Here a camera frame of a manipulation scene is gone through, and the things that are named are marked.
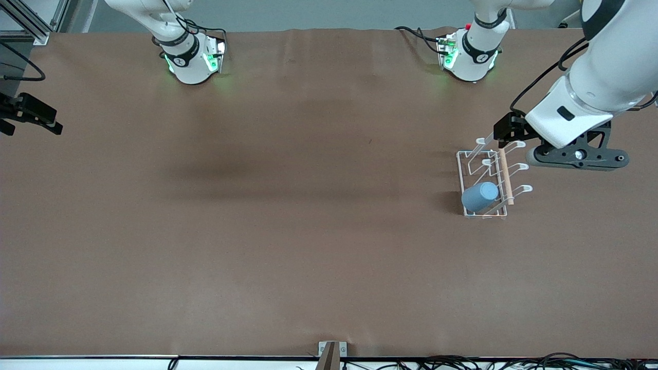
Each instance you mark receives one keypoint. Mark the brown camera mount post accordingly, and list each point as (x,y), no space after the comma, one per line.
(329,357)

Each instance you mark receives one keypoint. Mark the light blue plastic cup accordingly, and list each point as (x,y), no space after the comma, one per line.
(478,198)

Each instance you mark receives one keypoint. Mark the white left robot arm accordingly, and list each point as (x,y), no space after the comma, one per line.
(606,77)

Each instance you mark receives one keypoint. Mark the silver right base connector bracket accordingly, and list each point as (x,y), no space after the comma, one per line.
(218,51)

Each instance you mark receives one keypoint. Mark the aluminium frame extrusion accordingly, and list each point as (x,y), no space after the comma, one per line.
(38,33)

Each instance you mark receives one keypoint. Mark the silver base connector bracket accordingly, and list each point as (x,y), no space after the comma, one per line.
(218,51)
(446,51)

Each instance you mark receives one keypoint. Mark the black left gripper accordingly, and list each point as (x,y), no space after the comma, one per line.
(515,126)

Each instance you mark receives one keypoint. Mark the silver table edge bracket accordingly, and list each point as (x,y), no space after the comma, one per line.
(343,349)

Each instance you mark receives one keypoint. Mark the silver left base connector bracket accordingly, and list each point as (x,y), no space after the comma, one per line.
(446,51)

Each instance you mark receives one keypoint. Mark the brown table cover mat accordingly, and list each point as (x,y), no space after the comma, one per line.
(308,257)

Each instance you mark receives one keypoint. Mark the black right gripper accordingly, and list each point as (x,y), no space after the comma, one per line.
(20,110)

